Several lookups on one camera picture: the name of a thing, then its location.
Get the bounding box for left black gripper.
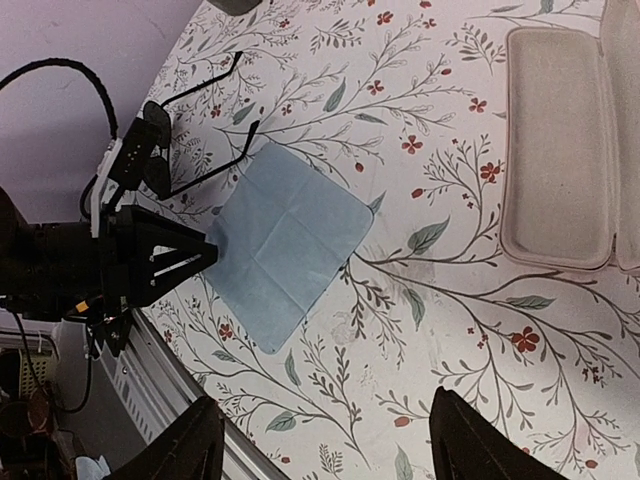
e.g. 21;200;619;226
29;205;219;320

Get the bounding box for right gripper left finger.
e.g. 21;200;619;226
107;395;224;480

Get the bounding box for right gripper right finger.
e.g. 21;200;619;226
429;387;564;480

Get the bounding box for light blue cleaning cloth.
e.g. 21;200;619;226
204;143;374;354

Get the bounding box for pink glasses case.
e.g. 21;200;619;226
499;1;639;274

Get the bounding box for black round sunglasses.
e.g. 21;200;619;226
142;51;260;201

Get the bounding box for dark grey mug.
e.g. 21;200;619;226
207;0;262;16

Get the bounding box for front aluminium rail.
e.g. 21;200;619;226
101;310;287;479

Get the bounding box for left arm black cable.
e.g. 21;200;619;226
0;57;121;151

